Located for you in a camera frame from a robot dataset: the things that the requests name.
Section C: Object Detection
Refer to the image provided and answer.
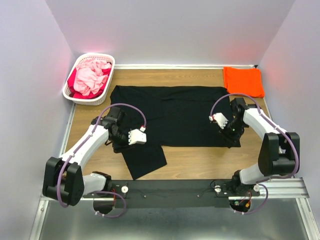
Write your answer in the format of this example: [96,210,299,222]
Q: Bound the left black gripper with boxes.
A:
[109,127,135,153]

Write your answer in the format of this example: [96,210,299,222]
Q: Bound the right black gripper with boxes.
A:
[216,119,247,149]

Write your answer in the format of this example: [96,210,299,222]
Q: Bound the black t shirt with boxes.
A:
[110,85,233,180]

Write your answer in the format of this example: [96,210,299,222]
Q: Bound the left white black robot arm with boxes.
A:
[42,103,147,208]

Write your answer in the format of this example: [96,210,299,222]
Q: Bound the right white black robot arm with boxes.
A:
[209,97,300,196]

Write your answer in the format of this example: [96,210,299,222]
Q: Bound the folded orange t shirt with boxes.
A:
[223,67,265,98]

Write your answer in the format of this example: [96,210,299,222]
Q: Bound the white plastic laundry basket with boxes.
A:
[62,53,115,106]

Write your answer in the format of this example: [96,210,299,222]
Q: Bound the magenta t shirt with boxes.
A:
[67,67,111,100]

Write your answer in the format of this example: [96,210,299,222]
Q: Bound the light pink t shirt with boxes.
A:
[73,58,112,98]

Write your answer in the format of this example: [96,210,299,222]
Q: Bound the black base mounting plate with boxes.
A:
[85,179,260,209]

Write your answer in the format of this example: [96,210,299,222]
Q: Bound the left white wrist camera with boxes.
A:
[128,126,147,145]

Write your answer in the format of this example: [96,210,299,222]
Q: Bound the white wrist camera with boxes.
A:
[128,126,147,145]
[208,112,229,130]

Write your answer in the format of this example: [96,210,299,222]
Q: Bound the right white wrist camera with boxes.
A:
[208,112,229,130]

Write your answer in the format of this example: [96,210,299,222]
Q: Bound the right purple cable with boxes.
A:
[208,93,300,215]

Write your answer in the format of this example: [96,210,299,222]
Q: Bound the purple cable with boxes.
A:
[208,93,300,215]
[56,103,148,219]

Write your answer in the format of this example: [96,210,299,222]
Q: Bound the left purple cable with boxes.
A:
[56,103,148,219]

